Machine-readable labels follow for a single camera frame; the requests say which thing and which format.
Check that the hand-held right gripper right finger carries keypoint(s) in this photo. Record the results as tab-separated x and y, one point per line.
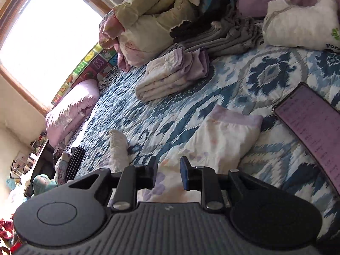
184	175

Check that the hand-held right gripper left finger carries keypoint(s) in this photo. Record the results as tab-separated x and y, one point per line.
152	173

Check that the white floral pajama pants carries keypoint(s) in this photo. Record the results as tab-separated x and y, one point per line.
220	143

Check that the folded grey clothes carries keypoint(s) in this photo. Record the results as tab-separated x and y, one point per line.
225	35

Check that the dark striped cloth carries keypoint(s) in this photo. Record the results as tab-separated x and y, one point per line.
76	162

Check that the blue pink floral garment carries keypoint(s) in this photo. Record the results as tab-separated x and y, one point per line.
62	167

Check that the folded cream towel stack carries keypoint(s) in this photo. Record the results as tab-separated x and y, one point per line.
170	74

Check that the pink pillow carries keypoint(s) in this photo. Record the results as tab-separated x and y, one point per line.
71	109

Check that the mint green garment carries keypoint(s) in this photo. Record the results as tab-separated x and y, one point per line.
43	184

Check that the blue white patterned bedspread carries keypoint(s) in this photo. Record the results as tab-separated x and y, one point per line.
239	79

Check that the dark side desk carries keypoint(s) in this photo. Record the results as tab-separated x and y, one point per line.
39	159

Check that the colourful alphabet foam mat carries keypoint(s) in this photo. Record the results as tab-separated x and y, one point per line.
87	69

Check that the smartphone with lit screen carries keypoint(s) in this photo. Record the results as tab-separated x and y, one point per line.
313	127

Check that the yellow-green pink quilt bundle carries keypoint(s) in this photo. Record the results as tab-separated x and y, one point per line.
148	24

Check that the black folded cloth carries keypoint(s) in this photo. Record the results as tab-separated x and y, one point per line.
191	25

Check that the red cloth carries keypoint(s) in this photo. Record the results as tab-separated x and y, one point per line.
6	233

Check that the bright window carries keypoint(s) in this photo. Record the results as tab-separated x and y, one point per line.
45	39

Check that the white folded garment with print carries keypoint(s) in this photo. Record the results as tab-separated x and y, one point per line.
300	26

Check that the purple pillow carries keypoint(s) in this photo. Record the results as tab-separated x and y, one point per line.
265	0

